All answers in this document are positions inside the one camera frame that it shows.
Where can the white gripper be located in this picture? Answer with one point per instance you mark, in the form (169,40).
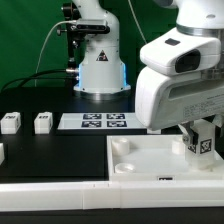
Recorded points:
(162,101)

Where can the white square tabletop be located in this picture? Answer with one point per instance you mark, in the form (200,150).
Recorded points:
(154,158)

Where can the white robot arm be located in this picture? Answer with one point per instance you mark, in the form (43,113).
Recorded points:
(196,44)

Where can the white block left edge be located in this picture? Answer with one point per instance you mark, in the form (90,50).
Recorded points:
(2,155)

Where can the white front fence wall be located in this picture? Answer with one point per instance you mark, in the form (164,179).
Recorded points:
(107,195)

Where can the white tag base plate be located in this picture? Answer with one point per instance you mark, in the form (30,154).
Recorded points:
(97,121)

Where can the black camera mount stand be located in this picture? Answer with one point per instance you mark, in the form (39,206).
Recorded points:
(70,12)

